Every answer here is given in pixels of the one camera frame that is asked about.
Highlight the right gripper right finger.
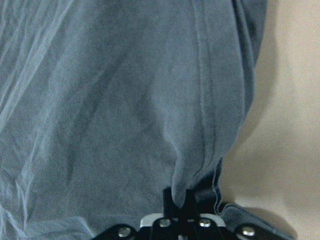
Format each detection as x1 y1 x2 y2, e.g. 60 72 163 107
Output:
180 189 200 221

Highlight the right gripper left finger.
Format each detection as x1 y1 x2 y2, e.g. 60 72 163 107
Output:
162 187 179 220

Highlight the black t-shirt with logo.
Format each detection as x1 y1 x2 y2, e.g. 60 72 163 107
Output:
0 0 291 240

